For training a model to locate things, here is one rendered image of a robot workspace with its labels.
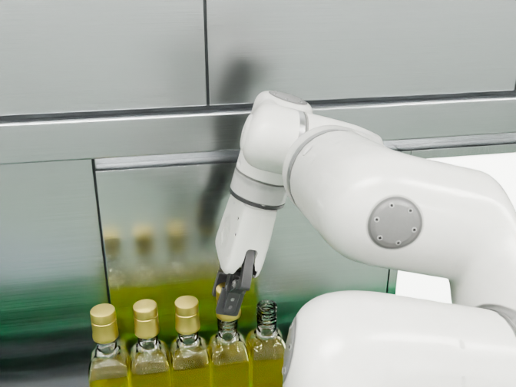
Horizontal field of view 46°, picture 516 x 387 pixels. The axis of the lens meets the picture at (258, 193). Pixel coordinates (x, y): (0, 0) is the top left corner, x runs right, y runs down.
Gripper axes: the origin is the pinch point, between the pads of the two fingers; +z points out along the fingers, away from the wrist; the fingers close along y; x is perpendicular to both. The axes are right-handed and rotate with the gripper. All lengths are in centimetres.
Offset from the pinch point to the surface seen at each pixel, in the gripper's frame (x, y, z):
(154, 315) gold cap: -9.1, -0.2, 5.2
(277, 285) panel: 11.9, -13.2, 5.0
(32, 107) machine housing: -30.5, -16.3, -15.6
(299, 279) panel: 15.4, -13.2, 3.4
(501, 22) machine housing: 34, -17, -44
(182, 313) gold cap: -5.5, 0.3, 4.0
